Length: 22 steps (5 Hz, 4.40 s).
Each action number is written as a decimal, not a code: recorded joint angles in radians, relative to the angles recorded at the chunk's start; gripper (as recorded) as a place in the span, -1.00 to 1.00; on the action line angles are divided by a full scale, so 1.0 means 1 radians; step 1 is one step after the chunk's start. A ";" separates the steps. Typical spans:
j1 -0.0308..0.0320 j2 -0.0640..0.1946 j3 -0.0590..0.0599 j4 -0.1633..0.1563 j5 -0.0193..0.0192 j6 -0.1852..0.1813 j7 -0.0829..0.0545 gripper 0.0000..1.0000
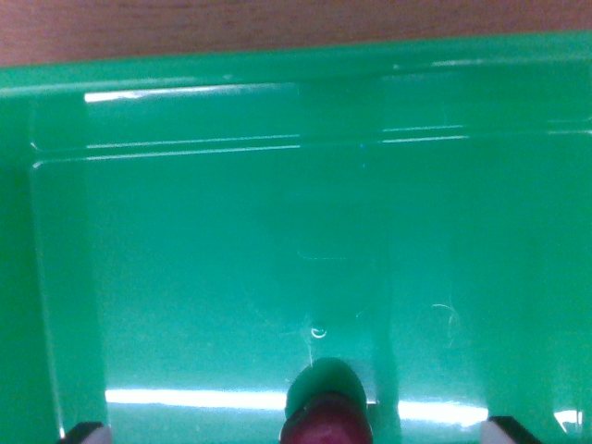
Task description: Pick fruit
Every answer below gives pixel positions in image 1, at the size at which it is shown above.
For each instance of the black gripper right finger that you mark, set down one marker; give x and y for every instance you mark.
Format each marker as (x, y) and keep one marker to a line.
(502, 433)

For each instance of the green plastic bin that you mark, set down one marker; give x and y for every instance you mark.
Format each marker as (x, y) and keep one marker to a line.
(231, 231)

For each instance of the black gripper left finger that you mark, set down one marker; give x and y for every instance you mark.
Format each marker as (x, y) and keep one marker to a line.
(89, 435)

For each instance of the dark red round fruit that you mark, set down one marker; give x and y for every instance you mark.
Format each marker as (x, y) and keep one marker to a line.
(326, 423)

